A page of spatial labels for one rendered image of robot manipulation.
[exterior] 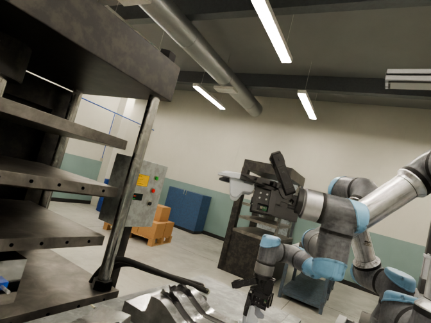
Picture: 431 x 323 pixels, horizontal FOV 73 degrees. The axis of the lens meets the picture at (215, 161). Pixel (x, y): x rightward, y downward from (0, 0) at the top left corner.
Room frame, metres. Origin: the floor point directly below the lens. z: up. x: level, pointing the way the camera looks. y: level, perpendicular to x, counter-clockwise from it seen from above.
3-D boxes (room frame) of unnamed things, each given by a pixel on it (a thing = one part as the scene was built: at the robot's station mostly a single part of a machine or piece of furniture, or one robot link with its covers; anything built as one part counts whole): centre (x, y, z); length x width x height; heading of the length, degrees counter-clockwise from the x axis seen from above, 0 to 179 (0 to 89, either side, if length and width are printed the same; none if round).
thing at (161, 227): (6.26, 1.21, 0.37); 1.20 x 0.82 x 0.74; 69
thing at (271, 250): (1.18, -0.30, 1.23); 0.09 x 0.08 x 0.11; 108
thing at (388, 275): (1.23, -0.86, 1.20); 0.13 x 0.12 x 0.14; 18
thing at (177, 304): (1.24, -0.06, 0.92); 0.35 x 0.16 x 0.09; 59
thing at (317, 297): (5.31, -2.20, 0.46); 1.90 x 0.70 x 0.92; 151
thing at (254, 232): (5.83, -1.29, 1.03); 1.54 x 0.94 x 2.06; 151
